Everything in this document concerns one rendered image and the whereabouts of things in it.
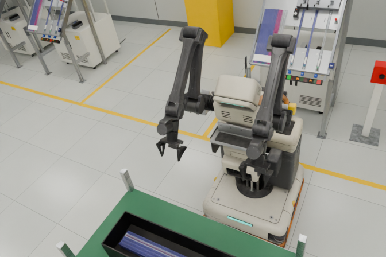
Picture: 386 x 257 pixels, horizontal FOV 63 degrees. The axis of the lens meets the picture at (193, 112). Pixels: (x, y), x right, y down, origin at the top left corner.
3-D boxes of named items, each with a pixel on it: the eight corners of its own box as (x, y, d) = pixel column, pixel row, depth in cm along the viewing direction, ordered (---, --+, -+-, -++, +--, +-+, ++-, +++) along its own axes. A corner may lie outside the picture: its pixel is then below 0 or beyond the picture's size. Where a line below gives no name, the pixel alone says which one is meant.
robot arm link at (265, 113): (296, 39, 133) (271, 37, 138) (294, 35, 128) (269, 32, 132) (274, 139, 132) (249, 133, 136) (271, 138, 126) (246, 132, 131)
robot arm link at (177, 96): (205, 31, 151) (186, 29, 156) (201, 27, 146) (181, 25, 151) (184, 118, 150) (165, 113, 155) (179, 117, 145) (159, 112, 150)
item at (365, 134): (378, 146, 286) (401, 74, 238) (348, 140, 297) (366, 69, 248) (380, 129, 302) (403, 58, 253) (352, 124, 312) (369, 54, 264)
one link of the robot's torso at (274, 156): (242, 158, 224) (240, 133, 209) (281, 169, 212) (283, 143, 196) (227, 187, 206) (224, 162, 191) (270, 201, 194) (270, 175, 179)
